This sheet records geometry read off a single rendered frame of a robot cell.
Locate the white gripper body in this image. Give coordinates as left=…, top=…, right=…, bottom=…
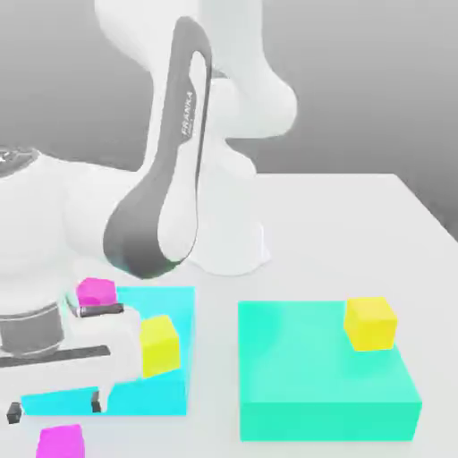
left=0, top=310, right=143, bottom=403

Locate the small magenta cube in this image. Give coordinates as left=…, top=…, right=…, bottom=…
left=35, top=423, right=87, bottom=458
left=75, top=277, right=118, bottom=308

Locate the small yellow cube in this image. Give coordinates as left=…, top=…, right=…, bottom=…
left=138, top=314, right=181, bottom=379
left=343, top=296, right=399, bottom=352

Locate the large cyan box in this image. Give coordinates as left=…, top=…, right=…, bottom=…
left=20, top=285, right=197, bottom=417

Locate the large turquoise box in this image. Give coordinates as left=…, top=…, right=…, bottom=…
left=237, top=300, right=424, bottom=444

